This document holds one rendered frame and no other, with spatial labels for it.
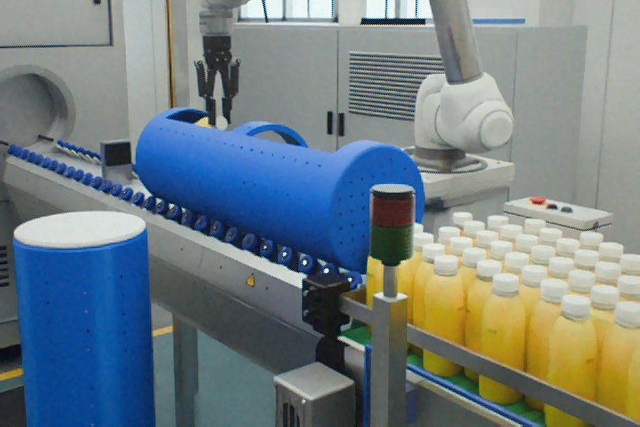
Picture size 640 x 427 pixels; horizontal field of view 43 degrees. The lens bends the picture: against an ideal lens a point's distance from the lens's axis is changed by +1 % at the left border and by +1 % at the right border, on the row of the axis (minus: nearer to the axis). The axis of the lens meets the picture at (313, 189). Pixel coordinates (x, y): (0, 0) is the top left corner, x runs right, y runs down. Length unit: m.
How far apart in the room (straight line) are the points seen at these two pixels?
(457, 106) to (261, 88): 2.57
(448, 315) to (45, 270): 0.85
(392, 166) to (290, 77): 2.76
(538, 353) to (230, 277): 0.92
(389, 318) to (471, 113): 1.11
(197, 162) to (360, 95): 2.07
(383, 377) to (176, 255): 1.11
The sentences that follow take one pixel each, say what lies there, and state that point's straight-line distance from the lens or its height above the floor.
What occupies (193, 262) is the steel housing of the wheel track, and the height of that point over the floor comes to 0.86.
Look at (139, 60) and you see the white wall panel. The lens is 7.22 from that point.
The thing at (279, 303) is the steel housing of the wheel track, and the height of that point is 0.86.
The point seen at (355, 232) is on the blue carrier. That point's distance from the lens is 1.67.
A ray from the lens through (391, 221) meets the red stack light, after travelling 1.11.
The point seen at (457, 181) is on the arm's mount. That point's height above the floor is 1.03.
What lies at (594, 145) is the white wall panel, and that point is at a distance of 4.70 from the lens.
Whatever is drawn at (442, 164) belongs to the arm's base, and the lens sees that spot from 2.39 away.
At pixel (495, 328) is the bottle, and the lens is 1.28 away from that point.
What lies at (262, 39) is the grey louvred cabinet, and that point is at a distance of 4.62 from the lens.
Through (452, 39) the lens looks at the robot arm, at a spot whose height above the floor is 1.43.
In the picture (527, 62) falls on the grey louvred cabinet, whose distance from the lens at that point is 3.47.
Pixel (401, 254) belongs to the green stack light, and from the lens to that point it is 1.13.
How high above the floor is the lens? 1.50
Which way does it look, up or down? 12 degrees down
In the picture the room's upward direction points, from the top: straight up
